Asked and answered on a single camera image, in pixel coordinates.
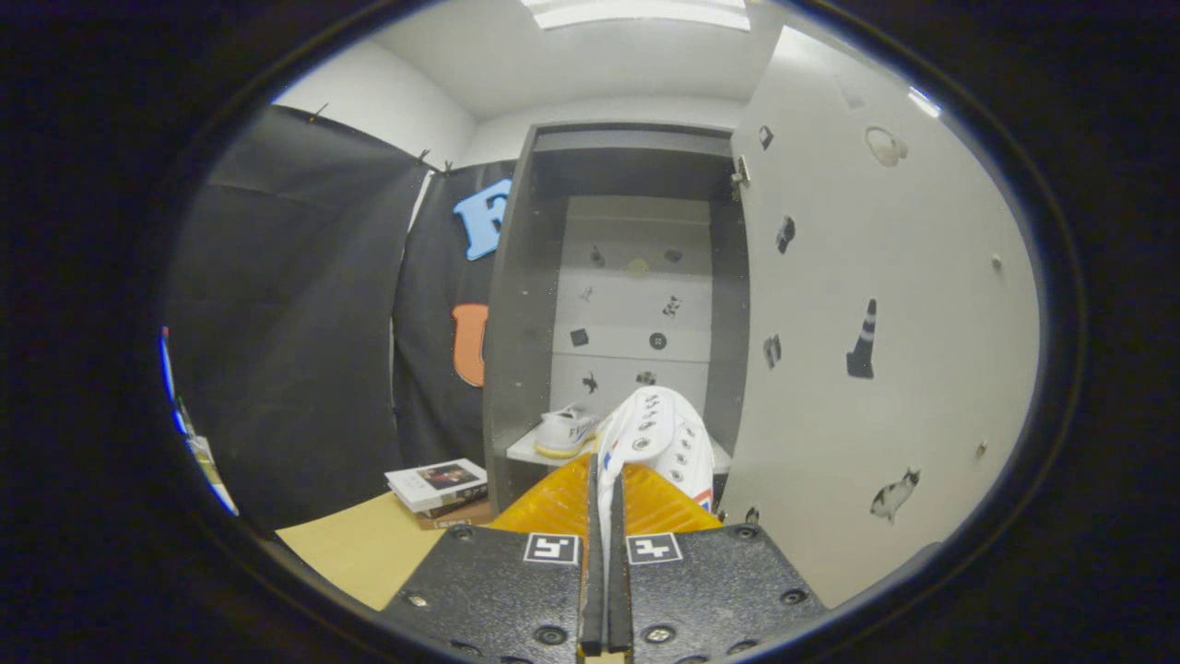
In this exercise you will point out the brown cover book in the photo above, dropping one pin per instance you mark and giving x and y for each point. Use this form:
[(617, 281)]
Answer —
[(452, 519)]

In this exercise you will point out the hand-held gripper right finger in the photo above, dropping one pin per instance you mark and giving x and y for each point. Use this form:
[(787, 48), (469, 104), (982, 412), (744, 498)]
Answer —
[(619, 599)]

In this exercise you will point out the small ceiling light panel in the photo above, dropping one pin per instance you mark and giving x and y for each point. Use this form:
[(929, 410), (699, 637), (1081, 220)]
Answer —
[(924, 101)]

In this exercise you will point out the black backdrop cloth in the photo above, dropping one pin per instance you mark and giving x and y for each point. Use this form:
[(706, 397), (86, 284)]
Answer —
[(295, 323)]

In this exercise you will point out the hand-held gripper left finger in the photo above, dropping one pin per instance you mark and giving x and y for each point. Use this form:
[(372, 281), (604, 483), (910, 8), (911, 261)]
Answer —
[(595, 599)]

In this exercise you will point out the grey shoe cabinet door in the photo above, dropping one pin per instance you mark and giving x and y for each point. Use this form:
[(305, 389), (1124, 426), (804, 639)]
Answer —
[(922, 277)]

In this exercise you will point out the white cover book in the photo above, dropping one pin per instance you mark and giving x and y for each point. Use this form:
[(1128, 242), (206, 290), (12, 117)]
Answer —
[(438, 480)]

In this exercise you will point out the large ceiling light panel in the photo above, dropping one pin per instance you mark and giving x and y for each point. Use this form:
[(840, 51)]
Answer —
[(636, 13)]

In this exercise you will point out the grey shoe cabinet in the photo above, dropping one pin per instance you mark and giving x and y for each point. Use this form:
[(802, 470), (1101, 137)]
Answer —
[(521, 323)]

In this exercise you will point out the white shoe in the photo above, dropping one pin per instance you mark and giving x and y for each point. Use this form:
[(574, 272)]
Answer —
[(562, 432), (659, 433)]

